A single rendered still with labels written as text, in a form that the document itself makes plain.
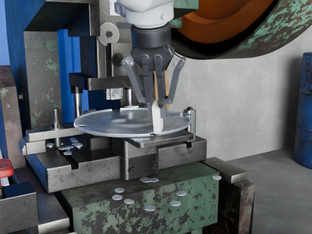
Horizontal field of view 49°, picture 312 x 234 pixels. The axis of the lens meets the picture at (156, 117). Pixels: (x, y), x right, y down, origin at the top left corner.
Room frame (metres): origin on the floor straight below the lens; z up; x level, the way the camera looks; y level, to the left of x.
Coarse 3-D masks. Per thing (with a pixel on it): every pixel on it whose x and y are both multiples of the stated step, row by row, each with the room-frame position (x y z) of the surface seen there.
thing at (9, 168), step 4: (0, 160) 0.61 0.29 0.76; (4, 160) 0.61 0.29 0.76; (8, 160) 0.61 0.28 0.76; (0, 164) 0.59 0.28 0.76; (4, 164) 0.59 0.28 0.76; (8, 164) 0.59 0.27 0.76; (0, 168) 0.57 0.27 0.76; (4, 168) 0.57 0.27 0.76; (8, 168) 0.57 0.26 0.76; (12, 168) 0.58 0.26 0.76; (0, 172) 0.56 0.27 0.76; (4, 172) 0.56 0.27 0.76; (8, 172) 0.57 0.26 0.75; (12, 172) 0.58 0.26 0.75; (0, 176) 0.56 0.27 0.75; (4, 176) 0.56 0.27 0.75; (8, 176) 0.57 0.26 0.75; (0, 184) 0.59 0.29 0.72
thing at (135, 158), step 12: (180, 132) 0.74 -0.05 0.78; (120, 144) 0.79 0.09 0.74; (132, 144) 0.68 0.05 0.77; (144, 144) 0.66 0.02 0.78; (156, 144) 0.68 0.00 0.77; (120, 156) 0.79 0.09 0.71; (132, 156) 0.78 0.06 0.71; (144, 156) 0.80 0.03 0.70; (156, 156) 0.82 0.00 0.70; (132, 168) 0.77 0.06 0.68; (144, 168) 0.80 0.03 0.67; (156, 168) 0.82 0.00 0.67
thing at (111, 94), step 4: (116, 88) 0.93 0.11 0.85; (120, 88) 0.94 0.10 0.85; (104, 92) 0.94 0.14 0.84; (108, 92) 0.93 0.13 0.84; (112, 92) 0.92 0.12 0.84; (116, 92) 0.93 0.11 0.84; (120, 92) 0.94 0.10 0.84; (104, 96) 0.94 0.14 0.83; (108, 96) 0.93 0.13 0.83; (112, 96) 0.92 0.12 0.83; (116, 96) 0.93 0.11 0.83; (120, 96) 0.94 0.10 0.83
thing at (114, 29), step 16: (112, 0) 0.86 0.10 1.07; (112, 16) 0.86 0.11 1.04; (112, 32) 0.85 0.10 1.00; (128, 32) 0.88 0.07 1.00; (80, 48) 0.94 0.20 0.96; (96, 48) 0.84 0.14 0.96; (112, 48) 0.83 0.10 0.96; (128, 48) 0.85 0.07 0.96; (96, 64) 0.84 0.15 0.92; (112, 64) 0.83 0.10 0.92
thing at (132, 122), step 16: (96, 112) 0.93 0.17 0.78; (112, 112) 0.94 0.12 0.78; (128, 112) 0.94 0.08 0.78; (144, 112) 0.94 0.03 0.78; (176, 112) 0.92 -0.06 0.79; (80, 128) 0.75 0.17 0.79; (96, 128) 0.77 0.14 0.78; (112, 128) 0.77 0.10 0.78; (128, 128) 0.77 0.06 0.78; (144, 128) 0.77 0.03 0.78; (176, 128) 0.77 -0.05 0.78
